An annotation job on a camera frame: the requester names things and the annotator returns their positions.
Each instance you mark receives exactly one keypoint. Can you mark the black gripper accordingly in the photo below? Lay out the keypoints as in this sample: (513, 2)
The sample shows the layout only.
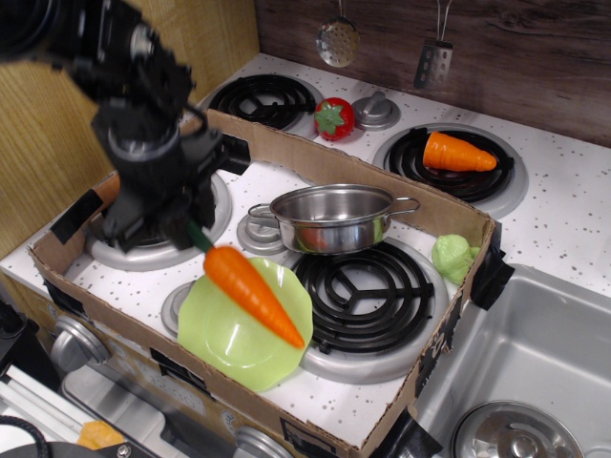
(165, 177)

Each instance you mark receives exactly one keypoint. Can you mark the orange toy carrot green stem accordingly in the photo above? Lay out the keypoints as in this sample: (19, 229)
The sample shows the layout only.
(237, 278)

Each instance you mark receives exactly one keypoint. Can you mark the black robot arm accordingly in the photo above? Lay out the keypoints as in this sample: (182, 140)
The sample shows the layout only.
(141, 91)

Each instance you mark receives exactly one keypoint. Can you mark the light green plastic plate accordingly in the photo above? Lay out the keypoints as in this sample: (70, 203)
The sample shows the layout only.
(223, 335)

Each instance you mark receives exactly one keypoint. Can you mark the stemless orange toy carrot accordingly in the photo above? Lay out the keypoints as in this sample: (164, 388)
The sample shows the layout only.
(445, 152)

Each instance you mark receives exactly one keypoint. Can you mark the front left black burner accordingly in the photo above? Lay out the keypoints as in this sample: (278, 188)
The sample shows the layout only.
(157, 253)

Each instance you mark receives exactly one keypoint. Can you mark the orange toy half fruit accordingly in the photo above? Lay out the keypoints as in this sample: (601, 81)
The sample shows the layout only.
(108, 188)

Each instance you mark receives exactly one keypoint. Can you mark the silver middle stove knob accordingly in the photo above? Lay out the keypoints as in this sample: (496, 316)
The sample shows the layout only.
(260, 235)

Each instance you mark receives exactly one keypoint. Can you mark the silver stove knob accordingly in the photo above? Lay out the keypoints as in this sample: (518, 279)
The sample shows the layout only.
(260, 235)
(375, 113)

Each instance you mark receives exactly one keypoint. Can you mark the brown cardboard fence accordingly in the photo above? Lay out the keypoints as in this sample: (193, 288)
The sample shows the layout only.
(440, 214)

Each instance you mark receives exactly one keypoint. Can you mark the small steel pot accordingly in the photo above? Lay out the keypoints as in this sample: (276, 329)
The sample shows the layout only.
(333, 219)

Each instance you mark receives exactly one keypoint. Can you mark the silver front oven knob left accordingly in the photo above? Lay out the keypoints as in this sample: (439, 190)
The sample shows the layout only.
(75, 346)

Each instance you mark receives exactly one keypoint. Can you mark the silver oven knob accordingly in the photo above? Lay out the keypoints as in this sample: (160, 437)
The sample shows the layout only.
(252, 443)
(75, 346)

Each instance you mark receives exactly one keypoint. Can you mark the red toy strawberry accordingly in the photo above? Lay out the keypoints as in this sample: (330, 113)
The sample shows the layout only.
(334, 119)

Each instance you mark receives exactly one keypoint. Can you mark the silver back stove knob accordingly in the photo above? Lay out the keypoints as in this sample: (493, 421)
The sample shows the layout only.
(375, 113)

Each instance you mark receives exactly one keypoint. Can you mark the front right black burner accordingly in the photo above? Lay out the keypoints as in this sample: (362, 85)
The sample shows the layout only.
(373, 311)

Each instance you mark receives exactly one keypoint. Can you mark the hanging steel skimmer ladle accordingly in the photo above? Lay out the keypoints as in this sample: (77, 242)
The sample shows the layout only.
(337, 39)

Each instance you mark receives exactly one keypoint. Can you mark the silver front oven knob right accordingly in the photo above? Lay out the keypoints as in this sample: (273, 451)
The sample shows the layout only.
(252, 443)

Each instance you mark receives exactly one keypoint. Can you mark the green toy lettuce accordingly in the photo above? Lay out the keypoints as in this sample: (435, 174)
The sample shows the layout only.
(453, 257)

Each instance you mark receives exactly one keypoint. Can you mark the hanging steel slotted spatula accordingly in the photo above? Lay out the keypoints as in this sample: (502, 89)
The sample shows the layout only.
(436, 54)

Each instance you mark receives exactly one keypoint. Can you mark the back right black burner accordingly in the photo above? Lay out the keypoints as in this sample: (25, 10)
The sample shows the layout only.
(497, 192)

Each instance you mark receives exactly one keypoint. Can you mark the silver toy sink basin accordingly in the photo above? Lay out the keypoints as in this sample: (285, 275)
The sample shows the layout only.
(545, 343)

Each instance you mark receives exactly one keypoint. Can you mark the steel pot lid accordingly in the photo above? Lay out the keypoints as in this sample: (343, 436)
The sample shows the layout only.
(511, 429)

